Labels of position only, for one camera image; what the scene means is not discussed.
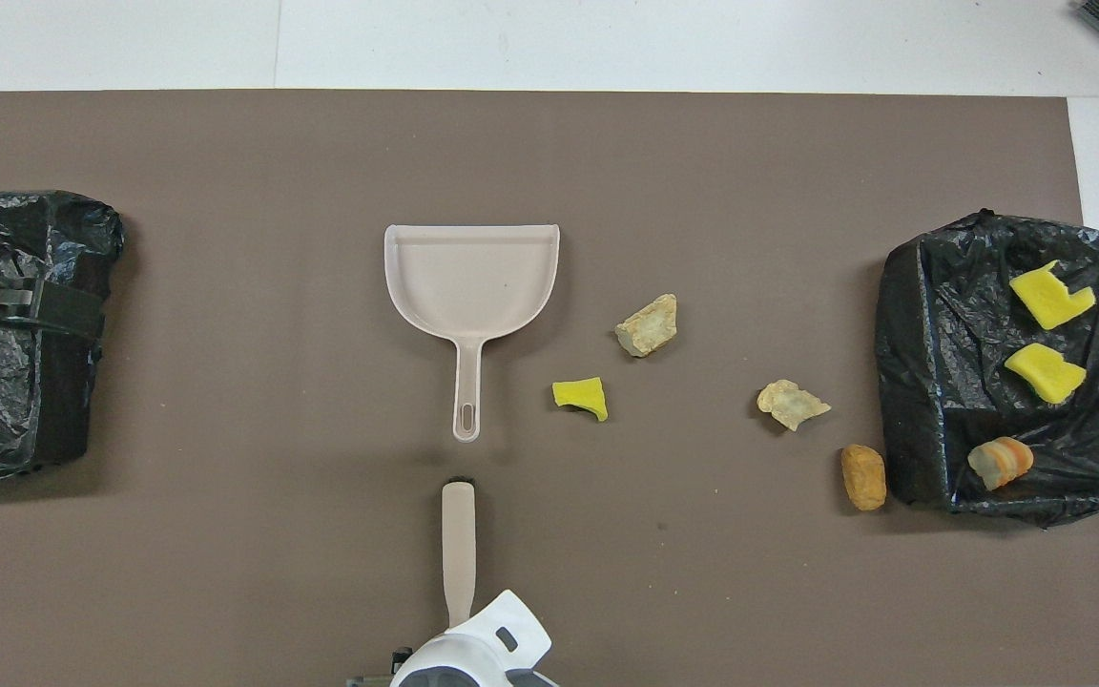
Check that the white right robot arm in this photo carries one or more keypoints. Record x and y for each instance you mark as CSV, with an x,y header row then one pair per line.
x,y
473,663

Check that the brown table mat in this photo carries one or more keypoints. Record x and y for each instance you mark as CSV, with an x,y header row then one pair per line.
x,y
511,143

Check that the pale crinkled chip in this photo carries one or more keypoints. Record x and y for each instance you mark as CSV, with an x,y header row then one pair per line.
x,y
791,404

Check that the black bag lined bin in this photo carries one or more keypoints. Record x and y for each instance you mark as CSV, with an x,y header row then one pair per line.
x,y
6,401
941,382

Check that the notched yellow sponge piece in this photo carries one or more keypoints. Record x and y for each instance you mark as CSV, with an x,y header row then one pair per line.
x,y
1046,298

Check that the beige hand brush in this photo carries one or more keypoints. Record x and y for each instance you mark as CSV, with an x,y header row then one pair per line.
x,y
459,544

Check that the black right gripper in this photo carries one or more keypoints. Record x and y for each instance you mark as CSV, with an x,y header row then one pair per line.
x,y
402,657

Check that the beige bread chunk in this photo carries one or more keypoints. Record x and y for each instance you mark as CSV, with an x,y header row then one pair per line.
x,y
648,326

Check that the orange striped croissant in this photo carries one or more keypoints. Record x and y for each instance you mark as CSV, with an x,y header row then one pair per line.
x,y
1000,463

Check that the small curved yellow sponge piece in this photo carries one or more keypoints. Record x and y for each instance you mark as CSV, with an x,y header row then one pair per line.
x,y
580,393

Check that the wedge yellow sponge piece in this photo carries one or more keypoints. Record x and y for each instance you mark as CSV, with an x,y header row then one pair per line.
x,y
1046,374

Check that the beige plastic dustpan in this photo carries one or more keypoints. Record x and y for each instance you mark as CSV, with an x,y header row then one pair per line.
x,y
471,281

